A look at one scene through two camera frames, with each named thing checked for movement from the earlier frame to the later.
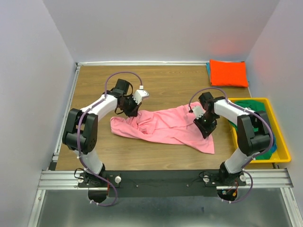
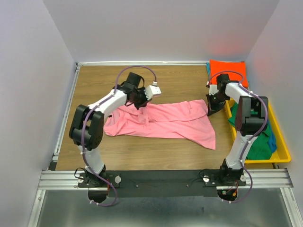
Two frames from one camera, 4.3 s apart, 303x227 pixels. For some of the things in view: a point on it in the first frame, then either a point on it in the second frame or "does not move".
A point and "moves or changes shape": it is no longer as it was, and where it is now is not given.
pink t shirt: (173, 124) moves or changes shape
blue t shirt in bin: (274, 147) does not move
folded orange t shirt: (228, 74) does not move
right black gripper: (205, 130) -> (212, 109)
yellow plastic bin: (282, 153) does not move
